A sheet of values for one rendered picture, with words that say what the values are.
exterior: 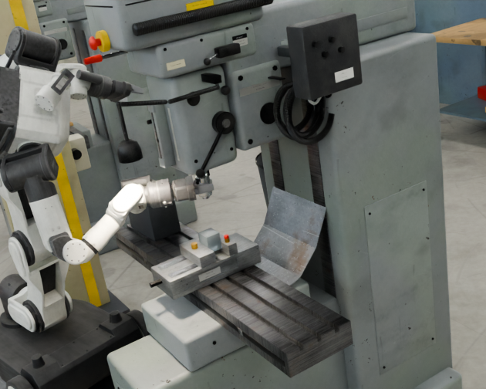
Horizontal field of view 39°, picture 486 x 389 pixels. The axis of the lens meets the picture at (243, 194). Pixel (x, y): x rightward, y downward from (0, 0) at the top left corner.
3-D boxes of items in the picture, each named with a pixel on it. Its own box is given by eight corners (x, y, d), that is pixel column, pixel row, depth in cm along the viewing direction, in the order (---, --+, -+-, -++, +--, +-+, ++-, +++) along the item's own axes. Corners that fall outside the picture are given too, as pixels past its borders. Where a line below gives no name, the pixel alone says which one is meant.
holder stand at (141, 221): (155, 241, 273) (144, 194, 266) (130, 227, 291) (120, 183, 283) (181, 231, 279) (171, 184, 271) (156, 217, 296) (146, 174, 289)
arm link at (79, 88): (90, 104, 265) (64, 98, 257) (89, 78, 268) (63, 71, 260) (107, 95, 258) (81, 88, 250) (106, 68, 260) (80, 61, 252)
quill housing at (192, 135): (190, 179, 213) (170, 77, 202) (160, 166, 230) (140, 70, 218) (242, 160, 222) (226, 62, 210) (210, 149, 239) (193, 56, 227)
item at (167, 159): (165, 168, 217) (151, 103, 209) (160, 166, 220) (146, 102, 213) (176, 164, 219) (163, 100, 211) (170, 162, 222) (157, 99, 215)
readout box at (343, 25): (312, 102, 197) (304, 27, 189) (294, 98, 204) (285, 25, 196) (366, 84, 206) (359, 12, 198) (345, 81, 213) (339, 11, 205)
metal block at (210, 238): (209, 253, 236) (206, 238, 234) (200, 248, 241) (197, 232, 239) (222, 248, 239) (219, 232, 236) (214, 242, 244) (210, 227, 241)
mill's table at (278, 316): (289, 378, 193) (286, 354, 191) (116, 246, 294) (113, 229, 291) (353, 343, 204) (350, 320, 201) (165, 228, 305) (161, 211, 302)
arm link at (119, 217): (146, 191, 222) (116, 221, 218) (149, 200, 230) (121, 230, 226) (130, 178, 223) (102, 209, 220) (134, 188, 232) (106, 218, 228)
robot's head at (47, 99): (29, 104, 214) (37, 91, 207) (47, 82, 220) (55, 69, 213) (48, 117, 216) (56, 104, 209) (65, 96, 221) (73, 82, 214)
